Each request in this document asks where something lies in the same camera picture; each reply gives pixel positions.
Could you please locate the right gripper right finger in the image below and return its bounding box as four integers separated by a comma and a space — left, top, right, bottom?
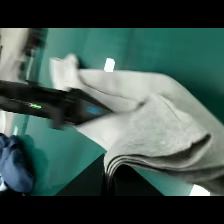
113, 164, 165, 197

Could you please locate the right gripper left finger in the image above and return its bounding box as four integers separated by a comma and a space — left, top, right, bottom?
55, 153, 108, 197

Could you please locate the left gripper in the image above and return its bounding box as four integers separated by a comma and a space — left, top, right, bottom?
49, 87, 115, 131

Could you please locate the grey garment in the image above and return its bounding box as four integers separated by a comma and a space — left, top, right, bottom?
49, 53, 224, 197

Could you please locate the blue garment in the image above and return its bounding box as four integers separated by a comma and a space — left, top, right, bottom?
0, 132, 37, 195

